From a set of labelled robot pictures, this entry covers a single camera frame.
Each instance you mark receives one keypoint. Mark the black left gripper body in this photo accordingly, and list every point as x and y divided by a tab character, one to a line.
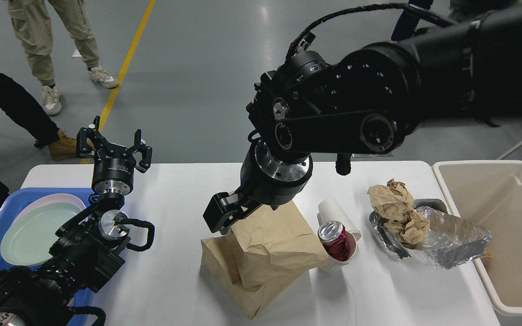
113	175

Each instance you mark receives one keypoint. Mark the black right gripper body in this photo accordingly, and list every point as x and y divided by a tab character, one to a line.
266	180

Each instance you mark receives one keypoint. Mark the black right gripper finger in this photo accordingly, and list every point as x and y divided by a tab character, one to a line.
225	209

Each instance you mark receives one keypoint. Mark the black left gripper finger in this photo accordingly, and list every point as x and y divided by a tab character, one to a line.
139	155
91	143

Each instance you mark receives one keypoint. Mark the brown paper bag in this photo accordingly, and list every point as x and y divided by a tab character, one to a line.
218	259
270	244

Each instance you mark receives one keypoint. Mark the green plate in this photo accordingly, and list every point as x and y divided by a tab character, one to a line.
27	242

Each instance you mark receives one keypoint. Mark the brown paper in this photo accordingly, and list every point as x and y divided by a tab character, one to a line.
410	229
391	201

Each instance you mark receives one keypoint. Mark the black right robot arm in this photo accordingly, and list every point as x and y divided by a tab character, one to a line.
456	73

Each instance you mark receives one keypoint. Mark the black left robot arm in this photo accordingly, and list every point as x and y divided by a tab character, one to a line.
87	251

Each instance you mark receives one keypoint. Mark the pink plate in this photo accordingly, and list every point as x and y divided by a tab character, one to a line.
53	198

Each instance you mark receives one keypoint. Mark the white paper cup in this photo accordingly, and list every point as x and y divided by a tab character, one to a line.
334	265
330	210

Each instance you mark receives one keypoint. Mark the crushed red soda can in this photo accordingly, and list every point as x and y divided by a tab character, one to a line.
332	235

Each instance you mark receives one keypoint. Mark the white paper scrap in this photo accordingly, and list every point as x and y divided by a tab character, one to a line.
76	54

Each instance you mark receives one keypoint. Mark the seated person tan boots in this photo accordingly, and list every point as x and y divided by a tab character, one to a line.
26	112

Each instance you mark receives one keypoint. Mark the blue plastic tray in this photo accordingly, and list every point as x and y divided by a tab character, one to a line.
55	293

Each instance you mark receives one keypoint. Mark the grey crumpled wrapper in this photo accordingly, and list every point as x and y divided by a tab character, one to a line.
436	204

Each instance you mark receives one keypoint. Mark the clear plastic wrapper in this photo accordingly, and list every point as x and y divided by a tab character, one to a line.
451	240

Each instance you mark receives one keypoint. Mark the beige plastic bin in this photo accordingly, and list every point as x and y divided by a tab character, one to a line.
489	193

